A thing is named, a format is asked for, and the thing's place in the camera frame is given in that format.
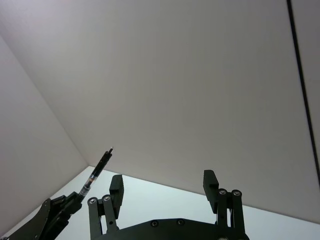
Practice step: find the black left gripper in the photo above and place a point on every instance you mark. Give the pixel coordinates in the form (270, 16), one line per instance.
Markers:
(37, 222)

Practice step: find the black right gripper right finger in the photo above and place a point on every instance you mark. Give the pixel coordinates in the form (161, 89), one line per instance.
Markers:
(211, 190)

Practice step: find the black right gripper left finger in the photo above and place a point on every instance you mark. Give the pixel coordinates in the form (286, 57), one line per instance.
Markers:
(116, 193)

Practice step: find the black pen with clear barrel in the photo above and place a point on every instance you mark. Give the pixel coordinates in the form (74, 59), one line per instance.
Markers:
(98, 168)

